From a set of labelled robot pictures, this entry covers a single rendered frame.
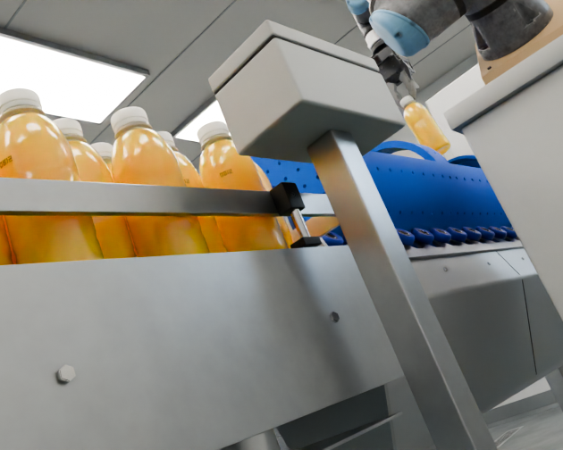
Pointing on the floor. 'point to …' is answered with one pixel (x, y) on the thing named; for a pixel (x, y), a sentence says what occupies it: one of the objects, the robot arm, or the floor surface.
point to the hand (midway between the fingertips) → (406, 99)
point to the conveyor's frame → (176, 350)
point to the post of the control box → (399, 297)
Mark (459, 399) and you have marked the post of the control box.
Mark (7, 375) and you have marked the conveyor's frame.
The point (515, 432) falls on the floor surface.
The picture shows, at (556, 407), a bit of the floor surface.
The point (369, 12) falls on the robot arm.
